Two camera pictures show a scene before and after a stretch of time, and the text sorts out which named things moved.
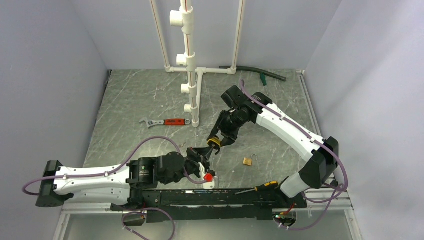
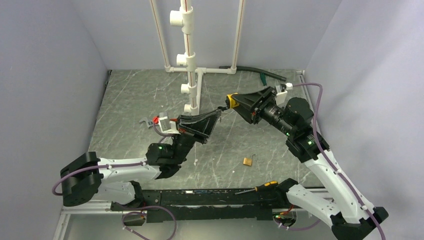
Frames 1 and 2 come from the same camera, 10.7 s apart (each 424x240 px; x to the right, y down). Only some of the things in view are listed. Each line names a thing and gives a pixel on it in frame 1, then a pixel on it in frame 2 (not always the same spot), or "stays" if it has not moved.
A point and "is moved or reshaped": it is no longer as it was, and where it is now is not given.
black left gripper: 200,154 to 199,127
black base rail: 171,205 stays
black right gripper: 230,136 to 252,114
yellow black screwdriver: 266,186 stays
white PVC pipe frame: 184,18 stays
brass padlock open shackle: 248,161 stays
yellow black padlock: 214,142 is moved or reshaped
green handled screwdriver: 263,79 stays
